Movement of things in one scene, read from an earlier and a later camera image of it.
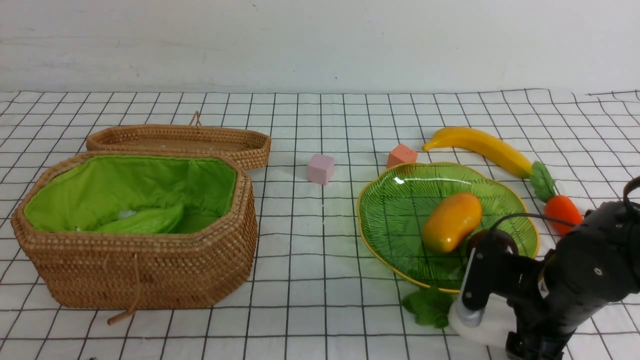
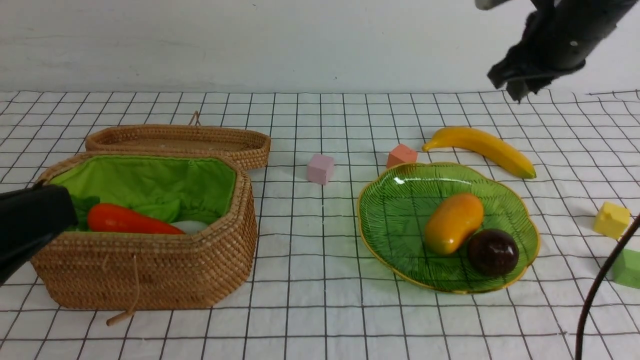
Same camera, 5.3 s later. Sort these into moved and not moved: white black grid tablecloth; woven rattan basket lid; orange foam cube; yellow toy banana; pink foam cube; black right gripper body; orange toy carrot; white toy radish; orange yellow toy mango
Moved: white toy radish; black right gripper body; orange toy carrot
Not moved: orange foam cube; white black grid tablecloth; orange yellow toy mango; yellow toy banana; woven rattan basket lid; pink foam cube
